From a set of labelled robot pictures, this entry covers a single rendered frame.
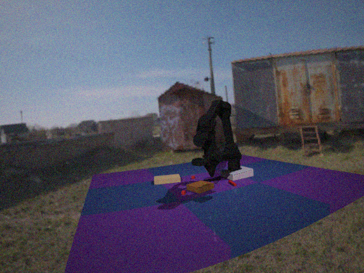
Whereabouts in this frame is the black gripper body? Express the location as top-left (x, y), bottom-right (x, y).
top-left (192, 144), bottom-right (218, 166)

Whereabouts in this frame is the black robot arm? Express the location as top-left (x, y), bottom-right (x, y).
top-left (193, 100), bottom-right (242, 171)

